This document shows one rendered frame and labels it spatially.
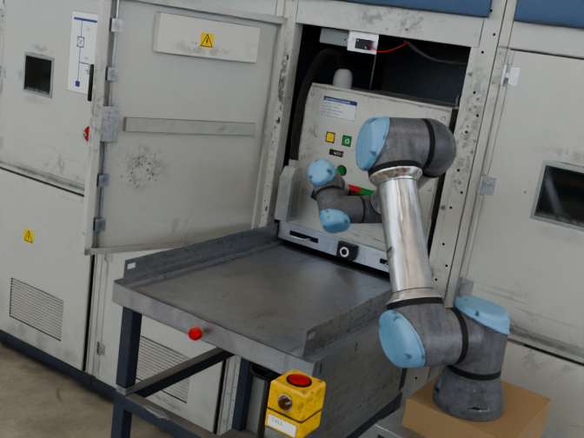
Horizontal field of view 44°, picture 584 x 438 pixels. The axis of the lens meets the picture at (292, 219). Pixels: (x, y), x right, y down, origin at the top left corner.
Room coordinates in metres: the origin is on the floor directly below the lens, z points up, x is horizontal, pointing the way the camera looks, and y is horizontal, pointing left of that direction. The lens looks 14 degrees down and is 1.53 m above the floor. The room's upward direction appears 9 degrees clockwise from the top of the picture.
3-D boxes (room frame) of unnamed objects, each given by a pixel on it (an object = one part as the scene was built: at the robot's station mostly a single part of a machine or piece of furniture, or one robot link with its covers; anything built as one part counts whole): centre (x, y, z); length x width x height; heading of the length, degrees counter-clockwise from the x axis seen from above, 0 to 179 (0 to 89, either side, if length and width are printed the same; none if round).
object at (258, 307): (1.92, 0.00, 0.82); 0.68 x 0.62 x 0.06; 149
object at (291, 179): (2.29, 0.02, 1.04); 0.08 x 0.05 x 0.17; 149
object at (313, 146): (2.25, -0.20, 1.15); 0.48 x 0.01 x 0.48; 59
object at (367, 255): (2.26, -0.21, 0.89); 0.54 x 0.05 x 0.06; 59
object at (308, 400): (1.27, -0.06, 0.85); 0.08 x 0.08 x 0.10; 59
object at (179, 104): (2.20, 0.36, 1.21); 0.63 x 0.07 x 0.74; 131
